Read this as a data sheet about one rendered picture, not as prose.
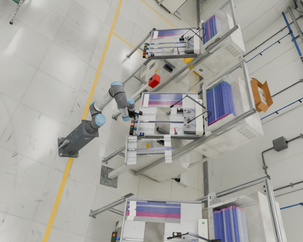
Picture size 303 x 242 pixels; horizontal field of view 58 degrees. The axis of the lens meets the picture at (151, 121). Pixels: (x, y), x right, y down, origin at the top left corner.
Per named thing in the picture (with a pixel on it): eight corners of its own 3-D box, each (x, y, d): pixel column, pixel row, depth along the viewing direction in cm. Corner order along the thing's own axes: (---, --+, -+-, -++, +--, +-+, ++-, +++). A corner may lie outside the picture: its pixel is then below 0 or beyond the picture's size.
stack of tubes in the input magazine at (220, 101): (208, 125, 292) (228, 113, 275) (206, 91, 324) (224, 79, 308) (215, 130, 298) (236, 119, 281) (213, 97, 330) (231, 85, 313)
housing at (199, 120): (195, 139, 310) (195, 131, 300) (194, 107, 341) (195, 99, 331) (202, 139, 309) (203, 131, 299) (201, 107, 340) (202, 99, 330)
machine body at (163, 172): (122, 167, 371) (151, 150, 332) (129, 127, 415) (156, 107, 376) (158, 184, 400) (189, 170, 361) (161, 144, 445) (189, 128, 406)
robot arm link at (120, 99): (128, 102, 252) (132, 120, 298) (125, 91, 256) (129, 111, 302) (116, 105, 251) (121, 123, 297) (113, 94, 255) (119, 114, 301)
